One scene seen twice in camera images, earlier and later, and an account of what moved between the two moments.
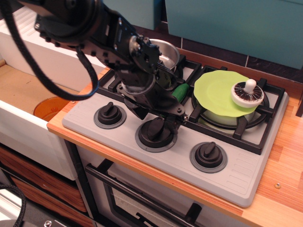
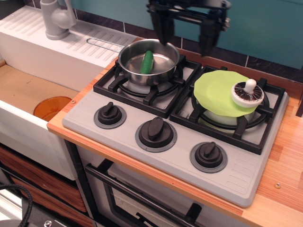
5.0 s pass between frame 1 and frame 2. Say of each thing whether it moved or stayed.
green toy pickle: moved
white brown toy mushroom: stayed
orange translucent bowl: stayed
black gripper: moved
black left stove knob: stayed
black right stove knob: stayed
